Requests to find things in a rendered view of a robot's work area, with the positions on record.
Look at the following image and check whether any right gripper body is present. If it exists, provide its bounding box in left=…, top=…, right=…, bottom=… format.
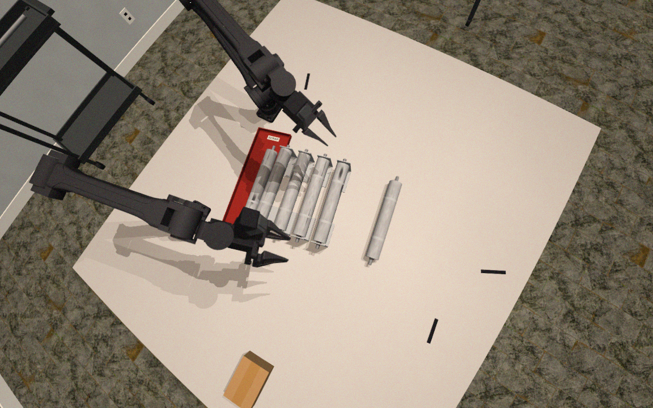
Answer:
left=244, top=219, right=269, bottom=267

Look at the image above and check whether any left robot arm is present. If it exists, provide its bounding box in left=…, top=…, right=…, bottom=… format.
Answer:
left=179, top=0, right=314, bottom=124

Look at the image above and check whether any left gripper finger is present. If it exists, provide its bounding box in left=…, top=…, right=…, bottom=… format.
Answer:
left=303, top=128, right=328, bottom=146
left=317, top=111, right=337, bottom=137

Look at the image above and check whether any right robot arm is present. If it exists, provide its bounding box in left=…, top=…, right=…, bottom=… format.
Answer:
left=29, top=150, right=268, bottom=253

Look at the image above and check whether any brown cardboard box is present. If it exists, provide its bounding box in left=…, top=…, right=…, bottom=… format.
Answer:
left=224, top=351, right=274, bottom=408

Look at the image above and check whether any red scrap tray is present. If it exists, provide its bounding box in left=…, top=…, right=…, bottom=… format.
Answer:
left=222, top=127, right=292, bottom=224

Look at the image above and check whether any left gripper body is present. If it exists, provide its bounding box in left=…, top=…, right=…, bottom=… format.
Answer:
left=293, top=101, right=323, bottom=133

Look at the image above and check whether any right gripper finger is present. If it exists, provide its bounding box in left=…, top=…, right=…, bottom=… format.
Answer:
left=255, top=250, right=289, bottom=267
left=266, top=220, right=291, bottom=241

